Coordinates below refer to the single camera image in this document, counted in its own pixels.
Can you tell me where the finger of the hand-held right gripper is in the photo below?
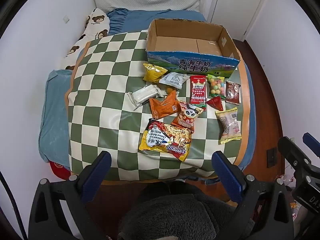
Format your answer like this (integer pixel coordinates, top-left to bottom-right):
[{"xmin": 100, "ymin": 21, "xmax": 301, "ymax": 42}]
[
  {"xmin": 302, "ymin": 132, "xmax": 320, "ymax": 151},
  {"xmin": 277, "ymin": 136, "xmax": 316, "ymax": 178}
]

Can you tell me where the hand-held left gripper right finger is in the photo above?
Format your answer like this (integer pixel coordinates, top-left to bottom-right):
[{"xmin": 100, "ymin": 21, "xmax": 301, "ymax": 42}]
[{"xmin": 211, "ymin": 151, "xmax": 294, "ymax": 240}]

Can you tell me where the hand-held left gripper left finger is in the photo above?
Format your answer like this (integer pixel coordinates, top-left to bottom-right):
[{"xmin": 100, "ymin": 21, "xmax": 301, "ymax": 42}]
[{"xmin": 29, "ymin": 151, "xmax": 112, "ymax": 240}]

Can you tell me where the yellow-edged clear snack packet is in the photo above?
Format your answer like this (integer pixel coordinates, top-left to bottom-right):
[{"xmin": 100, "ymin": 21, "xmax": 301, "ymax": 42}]
[{"xmin": 215, "ymin": 107, "xmax": 242, "ymax": 145}]

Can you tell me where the panda print snack packet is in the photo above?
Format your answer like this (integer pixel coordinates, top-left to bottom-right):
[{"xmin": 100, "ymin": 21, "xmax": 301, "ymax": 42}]
[{"xmin": 171, "ymin": 100, "xmax": 205, "ymax": 133}]

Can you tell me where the instant noodle packet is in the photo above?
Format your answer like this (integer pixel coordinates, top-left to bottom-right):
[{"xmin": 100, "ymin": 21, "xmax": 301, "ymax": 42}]
[{"xmin": 139, "ymin": 118, "xmax": 193, "ymax": 161}]

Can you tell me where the colourful candy balls bag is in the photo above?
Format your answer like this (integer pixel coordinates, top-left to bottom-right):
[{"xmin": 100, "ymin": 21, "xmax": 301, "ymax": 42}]
[{"xmin": 207, "ymin": 74, "xmax": 226, "ymax": 98}]

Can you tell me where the tall red snack packet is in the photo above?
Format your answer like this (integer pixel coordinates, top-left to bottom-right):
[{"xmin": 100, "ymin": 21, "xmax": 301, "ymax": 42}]
[{"xmin": 189, "ymin": 75, "xmax": 207, "ymax": 111}]

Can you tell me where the long white snack packet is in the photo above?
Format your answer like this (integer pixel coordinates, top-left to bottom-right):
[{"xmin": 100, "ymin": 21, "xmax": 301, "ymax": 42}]
[{"xmin": 127, "ymin": 84, "xmax": 167, "ymax": 110}]

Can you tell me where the orange snack packet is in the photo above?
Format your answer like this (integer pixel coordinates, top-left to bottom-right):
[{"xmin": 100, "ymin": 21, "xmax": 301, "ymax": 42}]
[{"xmin": 149, "ymin": 90, "xmax": 181, "ymax": 120}]

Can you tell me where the white grey-print snack packet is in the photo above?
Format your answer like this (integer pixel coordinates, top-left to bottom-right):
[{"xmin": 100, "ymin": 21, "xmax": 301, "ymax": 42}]
[{"xmin": 159, "ymin": 72, "xmax": 190, "ymax": 90}]

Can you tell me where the cardboard box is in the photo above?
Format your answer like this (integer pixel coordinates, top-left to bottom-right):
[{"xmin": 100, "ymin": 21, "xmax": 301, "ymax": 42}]
[{"xmin": 146, "ymin": 19, "xmax": 241, "ymax": 78}]

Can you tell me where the red cloth item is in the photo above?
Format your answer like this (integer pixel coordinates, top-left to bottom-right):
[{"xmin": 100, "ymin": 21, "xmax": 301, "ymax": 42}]
[{"xmin": 49, "ymin": 160, "xmax": 73, "ymax": 180}]

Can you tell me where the dark grey fleece clothing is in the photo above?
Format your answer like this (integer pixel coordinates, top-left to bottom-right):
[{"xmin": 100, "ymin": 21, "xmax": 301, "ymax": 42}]
[{"xmin": 117, "ymin": 181, "xmax": 240, "ymax": 240}]

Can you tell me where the green white checkered blanket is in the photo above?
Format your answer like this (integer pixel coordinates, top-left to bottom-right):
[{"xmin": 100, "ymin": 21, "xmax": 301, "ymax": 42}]
[{"xmin": 64, "ymin": 30, "xmax": 250, "ymax": 182}]

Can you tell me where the small red triangular packet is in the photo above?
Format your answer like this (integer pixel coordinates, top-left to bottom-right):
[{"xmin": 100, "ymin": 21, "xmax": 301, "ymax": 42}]
[{"xmin": 206, "ymin": 96, "xmax": 224, "ymax": 112}]

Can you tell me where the light blue fleece blanket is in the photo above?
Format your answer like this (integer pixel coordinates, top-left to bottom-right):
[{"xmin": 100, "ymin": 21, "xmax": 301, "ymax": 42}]
[{"xmin": 39, "ymin": 69, "xmax": 75, "ymax": 165}]

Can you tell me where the dark red snack packet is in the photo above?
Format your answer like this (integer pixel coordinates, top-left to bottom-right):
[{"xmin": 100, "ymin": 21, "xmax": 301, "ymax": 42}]
[{"xmin": 225, "ymin": 81, "xmax": 241, "ymax": 105}]

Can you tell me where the yellow snack packet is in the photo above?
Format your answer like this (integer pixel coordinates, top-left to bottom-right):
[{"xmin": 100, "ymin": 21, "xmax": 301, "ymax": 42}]
[{"xmin": 142, "ymin": 62, "xmax": 167, "ymax": 83}]

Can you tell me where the white door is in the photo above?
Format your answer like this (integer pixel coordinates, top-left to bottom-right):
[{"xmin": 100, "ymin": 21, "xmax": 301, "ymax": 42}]
[{"xmin": 207, "ymin": 0, "xmax": 269, "ymax": 40}]

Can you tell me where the bear print pillow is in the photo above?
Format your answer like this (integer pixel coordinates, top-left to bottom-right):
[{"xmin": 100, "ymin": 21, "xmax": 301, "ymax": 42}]
[{"xmin": 65, "ymin": 8, "xmax": 110, "ymax": 70}]

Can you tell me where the blue ruffled quilt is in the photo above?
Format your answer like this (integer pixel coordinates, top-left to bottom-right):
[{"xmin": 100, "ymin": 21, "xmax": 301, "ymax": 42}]
[{"xmin": 106, "ymin": 8, "xmax": 257, "ymax": 170}]

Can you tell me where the black wall socket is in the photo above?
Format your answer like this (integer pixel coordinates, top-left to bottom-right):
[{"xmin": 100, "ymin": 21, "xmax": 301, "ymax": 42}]
[{"xmin": 266, "ymin": 147, "xmax": 278, "ymax": 168}]

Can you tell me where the black cable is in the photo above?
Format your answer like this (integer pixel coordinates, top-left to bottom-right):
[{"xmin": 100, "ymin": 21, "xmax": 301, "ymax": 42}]
[{"xmin": 0, "ymin": 171, "xmax": 28, "ymax": 240}]

